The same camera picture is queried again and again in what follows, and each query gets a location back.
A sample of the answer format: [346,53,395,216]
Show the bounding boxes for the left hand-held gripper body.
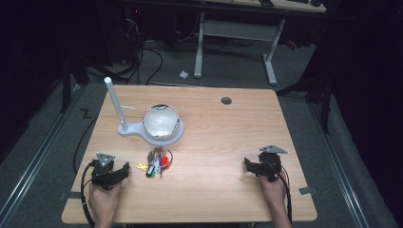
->
[90,152,119,192]

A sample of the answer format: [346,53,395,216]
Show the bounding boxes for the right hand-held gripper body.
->
[258,144,289,183]

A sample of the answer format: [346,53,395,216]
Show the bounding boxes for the person's left hand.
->
[87,180,124,217]

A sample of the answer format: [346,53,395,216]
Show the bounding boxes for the person's right hand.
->
[259,172,288,207]

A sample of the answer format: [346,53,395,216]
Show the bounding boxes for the bunch of keys with tags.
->
[145,146,174,180]

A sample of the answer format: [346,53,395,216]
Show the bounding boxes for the grey tape piece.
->
[59,191,82,201]
[298,186,318,196]

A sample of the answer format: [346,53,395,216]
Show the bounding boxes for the silver metal bowl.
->
[142,104,182,142]

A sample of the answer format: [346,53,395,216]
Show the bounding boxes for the white stand with pole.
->
[104,76,185,147]

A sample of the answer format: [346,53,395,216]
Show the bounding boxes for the black metal stand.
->
[275,61,335,135]
[59,47,90,114]

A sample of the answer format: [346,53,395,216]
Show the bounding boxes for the desk with white legs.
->
[193,0,328,86]

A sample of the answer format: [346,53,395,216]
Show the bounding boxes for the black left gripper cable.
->
[79,160,98,228]

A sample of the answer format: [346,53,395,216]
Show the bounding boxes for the thin black floor cable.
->
[72,114,99,176]

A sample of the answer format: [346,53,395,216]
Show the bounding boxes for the metal floor rail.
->
[0,85,86,228]
[307,102,371,228]

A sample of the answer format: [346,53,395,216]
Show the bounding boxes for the black floor cables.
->
[122,17,164,86]

